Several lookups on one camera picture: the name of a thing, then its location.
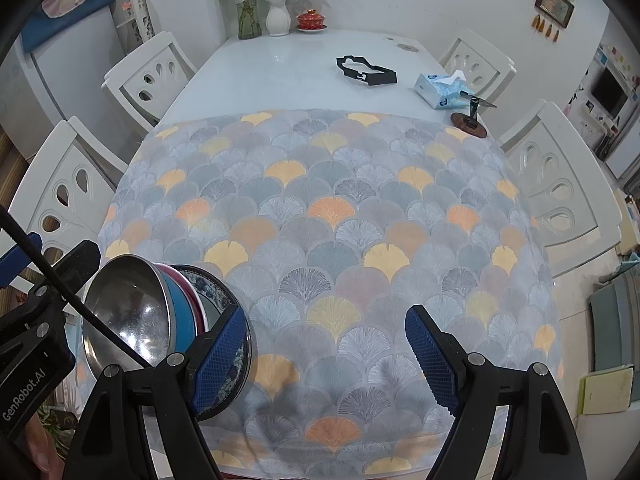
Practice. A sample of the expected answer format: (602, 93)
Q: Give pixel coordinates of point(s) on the red-sided steel bowl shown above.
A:
(187, 290)

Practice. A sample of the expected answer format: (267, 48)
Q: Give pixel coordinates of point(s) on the white storage rack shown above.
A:
(137, 17)

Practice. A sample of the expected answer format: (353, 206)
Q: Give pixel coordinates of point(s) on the blue-sided steel bowl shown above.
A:
(140, 305)

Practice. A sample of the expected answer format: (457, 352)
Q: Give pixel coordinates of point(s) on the fan leaf patterned tablecloth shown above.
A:
(350, 260)

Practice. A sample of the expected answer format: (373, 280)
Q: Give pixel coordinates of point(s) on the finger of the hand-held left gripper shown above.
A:
(15, 265)
(80, 262)

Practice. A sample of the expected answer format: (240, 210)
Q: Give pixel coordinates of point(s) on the blue cloth with pink fan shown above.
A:
(40, 35)

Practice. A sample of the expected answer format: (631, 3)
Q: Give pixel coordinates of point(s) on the clear glass vase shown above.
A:
(248, 25)

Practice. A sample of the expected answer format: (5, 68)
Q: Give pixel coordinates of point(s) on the yellow hanging tassels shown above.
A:
(545, 27)

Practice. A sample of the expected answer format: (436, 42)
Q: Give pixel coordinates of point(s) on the white refrigerator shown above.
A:
(75, 70)

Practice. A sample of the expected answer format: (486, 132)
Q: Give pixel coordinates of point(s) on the blue patterned ceramic plate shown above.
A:
(215, 295)

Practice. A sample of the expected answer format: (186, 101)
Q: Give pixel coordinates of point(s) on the red lidded teacup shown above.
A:
(311, 21)

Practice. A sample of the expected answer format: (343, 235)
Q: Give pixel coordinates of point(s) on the black phone stand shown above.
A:
(470, 125)

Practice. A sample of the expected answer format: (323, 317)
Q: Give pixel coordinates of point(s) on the black monitor screen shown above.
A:
(607, 90)

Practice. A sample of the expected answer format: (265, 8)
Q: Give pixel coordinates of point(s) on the white ceramic vase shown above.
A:
(278, 22)

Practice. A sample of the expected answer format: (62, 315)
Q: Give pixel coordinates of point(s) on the light blue tissue box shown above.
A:
(440, 92)

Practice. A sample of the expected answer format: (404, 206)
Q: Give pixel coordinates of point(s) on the pale yellow folder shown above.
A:
(605, 390)

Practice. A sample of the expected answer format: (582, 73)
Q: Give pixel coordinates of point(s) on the white dining chair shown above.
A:
(565, 185)
(145, 60)
(55, 160)
(480, 55)

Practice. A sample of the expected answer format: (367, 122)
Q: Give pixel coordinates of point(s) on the dark framed picture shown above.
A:
(554, 4)

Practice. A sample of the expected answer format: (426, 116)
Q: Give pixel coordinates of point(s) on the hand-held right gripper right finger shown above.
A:
(432, 360)

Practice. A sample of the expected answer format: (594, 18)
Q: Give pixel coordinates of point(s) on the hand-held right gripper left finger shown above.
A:
(222, 360)

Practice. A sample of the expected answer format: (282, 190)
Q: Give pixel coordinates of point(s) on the grey green sofa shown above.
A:
(615, 320)

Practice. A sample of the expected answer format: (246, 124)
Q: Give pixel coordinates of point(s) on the black plastic bracket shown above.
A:
(382, 78)

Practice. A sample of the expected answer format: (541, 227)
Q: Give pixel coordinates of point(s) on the person's left hand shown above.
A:
(42, 450)

